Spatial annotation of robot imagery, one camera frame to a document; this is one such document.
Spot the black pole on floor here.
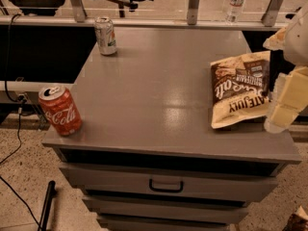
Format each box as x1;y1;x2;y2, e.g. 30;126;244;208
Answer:
38;181;57;231

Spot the metal railing frame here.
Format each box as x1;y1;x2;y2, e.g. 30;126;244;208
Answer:
0;0;308;31

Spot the black drawer handle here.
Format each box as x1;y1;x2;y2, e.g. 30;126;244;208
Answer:
148;179;184;193

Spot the grey drawer cabinet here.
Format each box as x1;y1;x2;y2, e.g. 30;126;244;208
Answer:
44;27;300;231

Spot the red Coca-Cola can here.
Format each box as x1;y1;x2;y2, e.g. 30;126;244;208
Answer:
38;86;82;136

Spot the brown chip bag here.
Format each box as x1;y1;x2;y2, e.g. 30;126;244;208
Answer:
211;51;270;129

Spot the brown object floor corner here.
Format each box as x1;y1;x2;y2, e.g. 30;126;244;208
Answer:
282;206;308;231

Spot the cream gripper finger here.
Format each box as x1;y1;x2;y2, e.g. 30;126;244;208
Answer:
264;66;308;134
263;28;286;51

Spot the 7up can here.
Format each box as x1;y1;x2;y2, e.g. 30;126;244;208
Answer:
94;17;116;56

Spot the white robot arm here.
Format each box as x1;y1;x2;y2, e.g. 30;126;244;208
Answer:
263;4;308;134

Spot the clear water bottle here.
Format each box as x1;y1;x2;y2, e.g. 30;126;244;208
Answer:
225;0;244;23

